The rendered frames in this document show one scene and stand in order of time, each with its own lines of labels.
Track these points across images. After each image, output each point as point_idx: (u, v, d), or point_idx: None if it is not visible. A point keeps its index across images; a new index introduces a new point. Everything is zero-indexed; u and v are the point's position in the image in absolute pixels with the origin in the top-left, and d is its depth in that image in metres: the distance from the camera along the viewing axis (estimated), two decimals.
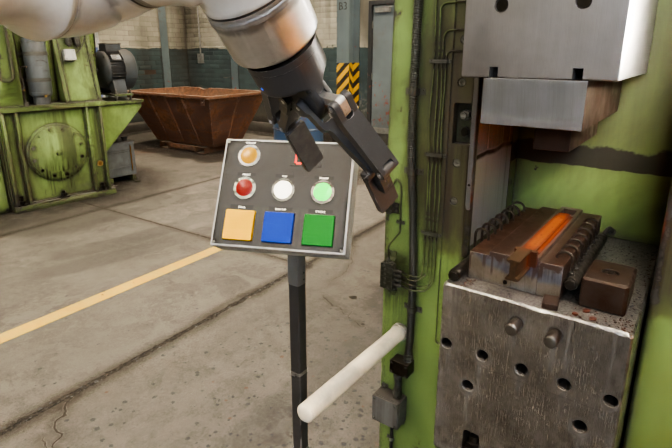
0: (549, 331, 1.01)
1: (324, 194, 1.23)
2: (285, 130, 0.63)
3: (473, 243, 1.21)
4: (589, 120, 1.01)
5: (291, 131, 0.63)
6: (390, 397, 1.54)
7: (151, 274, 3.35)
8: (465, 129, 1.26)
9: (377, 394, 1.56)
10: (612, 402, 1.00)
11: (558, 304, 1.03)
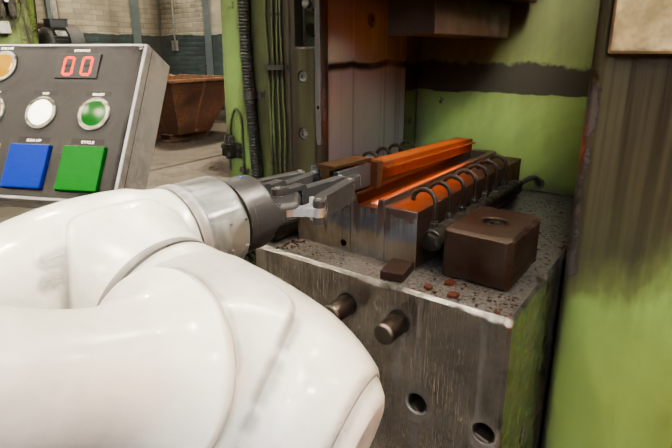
0: (386, 317, 0.61)
1: (95, 117, 0.82)
2: (331, 177, 0.59)
3: None
4: None
5: None
6: None
7: None
8: (311, 24, 0.86)
9: None
10: (488, 435, 0.60)
11: (406, 272, 0.63)
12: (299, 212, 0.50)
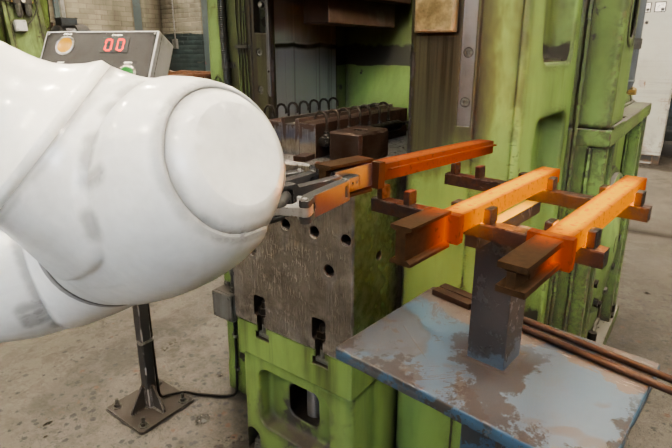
0: None
1: None
2: (328, 176, 0.59)
3: None
4: None
5: (332, 178, 0.60)
6: (227, 292, 1.62)
7: None
8: (264, 18, 1.34)
9: (216, 289, 1.64)
10: (350, 243, 1.08)
11: (307, 157, 1.11)
12: (285, 211, 0.50)
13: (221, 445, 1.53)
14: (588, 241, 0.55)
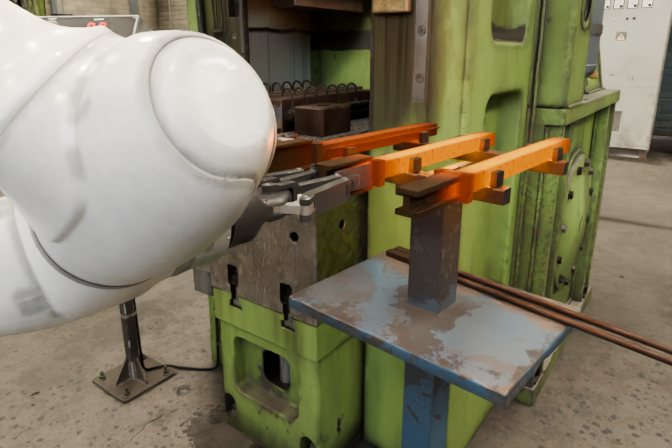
0: None
1: None
2: (328, 175, 0.59)
3: None
4: None
5: None
6: (206, 267, 1.69)
7: None
8: (238, 3, 1.42)
9: None
10: None
11: None
12: (286, 209, 0.50)
13: (200, 412, 1.61)
14: (491, 181, 0.62)
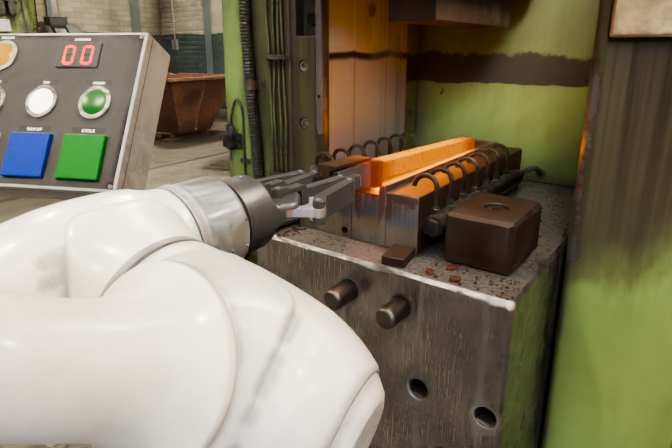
0: (387, 302, 0.61)
1: (95, 105, 0.82)
2: (331, 177, 0.59)
3: None
4: None
5: None
6: None
7: None
8: (312, 13, 0.86)
9: None
10: (490, 419, 0.60)
11: (407, 257, 0.63)
12: (299, 212, 0.50)
13: None
14: None
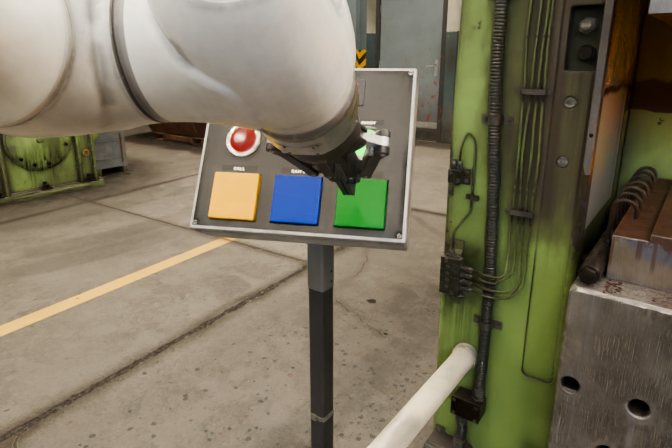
0: None
1: None
2: None
3: (607, 224, 0.76)
4: None
5: None
6: None
7: (136, 274, 2.90)
8: (587, 48, 0.81)
9: (430, 442, 1.11)
10: None
11: None
12: (369, 137, 0.49)
13: None
14: None
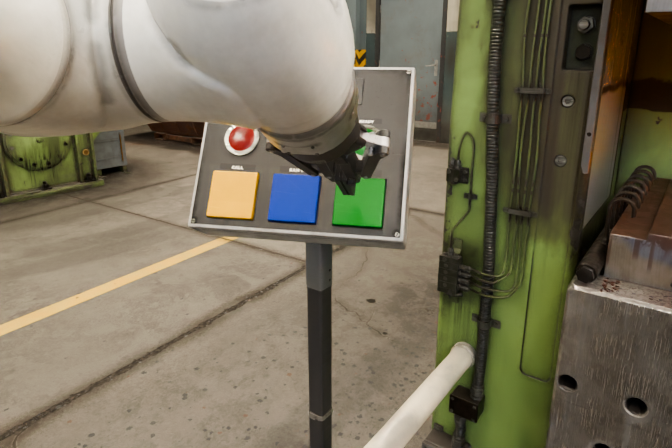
0: None
1: None
2: None
3: (605, 223, 0.76)
4: None
5: None
6: (448, 447, 1.09)
7: (136, 273, 2.90)
8: (585, 46, 0.81)
9: (429, 441, 1.11)
10: None
11: None
12: (368, 137, 0.49)
13: None
14: None
